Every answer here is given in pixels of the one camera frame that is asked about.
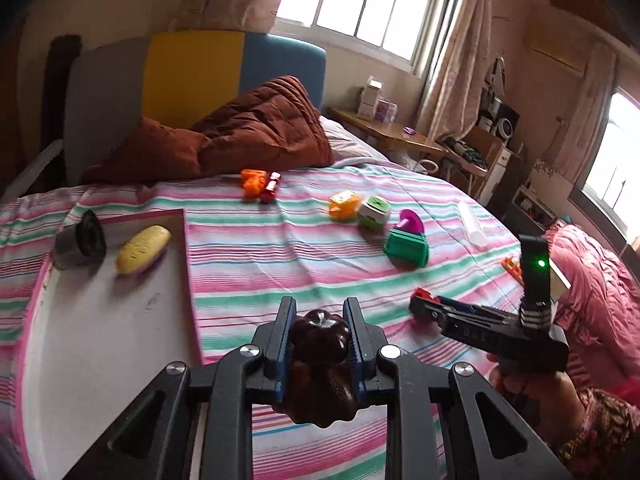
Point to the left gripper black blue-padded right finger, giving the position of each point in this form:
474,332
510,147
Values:
441,422

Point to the striped bed sheet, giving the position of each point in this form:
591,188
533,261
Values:
244,257

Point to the dark brown peg disc toy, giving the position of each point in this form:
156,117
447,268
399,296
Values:
319,388

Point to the rust brown quilt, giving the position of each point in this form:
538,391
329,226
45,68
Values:
274,127

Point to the orange plastic block toy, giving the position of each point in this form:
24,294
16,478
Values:
253,182

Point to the white green round case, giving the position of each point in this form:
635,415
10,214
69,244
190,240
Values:
373,213

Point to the small white paper box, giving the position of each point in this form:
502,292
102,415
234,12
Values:
559,284

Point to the orange yellow plastic case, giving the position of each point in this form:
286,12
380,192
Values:
343,206

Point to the green flanged plastic tube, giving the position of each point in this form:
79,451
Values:
408,246

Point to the magenta funnel toy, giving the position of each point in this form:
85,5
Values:
410,222

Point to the purple small box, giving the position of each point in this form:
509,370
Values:
385,111

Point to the pink ruffled pillow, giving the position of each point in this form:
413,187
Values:
599,313

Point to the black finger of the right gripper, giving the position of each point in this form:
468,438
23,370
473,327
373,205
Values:
456,315

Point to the beige curtain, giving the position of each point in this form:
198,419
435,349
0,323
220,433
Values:
453,93

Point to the red puzzle piece toy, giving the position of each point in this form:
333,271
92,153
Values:
425,295

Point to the patterned sleeve forearm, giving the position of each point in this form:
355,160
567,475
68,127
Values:
606,444

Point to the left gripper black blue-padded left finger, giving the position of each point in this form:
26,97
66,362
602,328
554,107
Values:
154,437

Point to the orange comb rack toy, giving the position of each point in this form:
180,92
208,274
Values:
512,266

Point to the pink rimmed white tray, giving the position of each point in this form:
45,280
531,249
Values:
93,339

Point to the black cylinder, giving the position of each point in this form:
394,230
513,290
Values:
82,244

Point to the white carton box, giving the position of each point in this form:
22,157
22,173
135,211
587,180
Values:
369,96

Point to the wooden side table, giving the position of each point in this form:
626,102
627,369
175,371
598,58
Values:
389,134

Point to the person's right hand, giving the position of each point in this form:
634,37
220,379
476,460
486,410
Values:
561,411

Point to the yellow perforated oval toy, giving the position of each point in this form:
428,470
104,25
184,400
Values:
142,250

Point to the grey yellow blue headboard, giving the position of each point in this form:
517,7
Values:
176,78

